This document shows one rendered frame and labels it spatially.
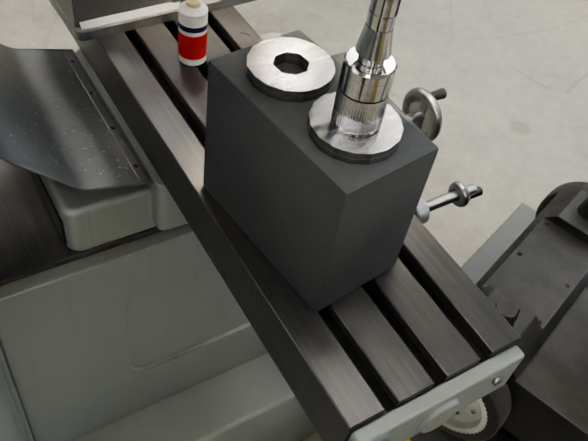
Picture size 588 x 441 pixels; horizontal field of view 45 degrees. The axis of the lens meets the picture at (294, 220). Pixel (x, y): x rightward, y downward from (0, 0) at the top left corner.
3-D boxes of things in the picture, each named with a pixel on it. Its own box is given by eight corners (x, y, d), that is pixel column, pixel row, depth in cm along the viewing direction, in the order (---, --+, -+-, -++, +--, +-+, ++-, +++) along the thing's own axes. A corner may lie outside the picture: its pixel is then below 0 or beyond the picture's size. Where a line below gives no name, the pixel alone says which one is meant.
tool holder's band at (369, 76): (404, 70, 62) (408, 61, 61) (375, 94, 59) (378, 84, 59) (361, 46, 64) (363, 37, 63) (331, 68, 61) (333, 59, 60)
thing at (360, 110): (389, 121, 67) (404, 70, 62) (362, 144, 64) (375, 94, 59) (349, 97, 68) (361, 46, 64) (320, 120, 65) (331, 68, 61)
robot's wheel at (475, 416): (489, 440, 126) (531, 387, 111) (475, 460, 123) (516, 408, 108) (399, 369, 133) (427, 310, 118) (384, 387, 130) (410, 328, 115)
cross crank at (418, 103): (414, 114, 157) (428, 71, 148) (446, 148, 151) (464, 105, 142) (355, 133, 150) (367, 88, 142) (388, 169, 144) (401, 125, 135)
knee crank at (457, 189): (470, 185, 158) (478, 165, 153) (487, 203, 154) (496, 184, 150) (391, 215, 148) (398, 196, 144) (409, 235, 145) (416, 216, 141)
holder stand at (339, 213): (281, 151, 91) (301, 17, 76) (395, 266, 81) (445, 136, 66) (201, 186, 85) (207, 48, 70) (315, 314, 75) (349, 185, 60)
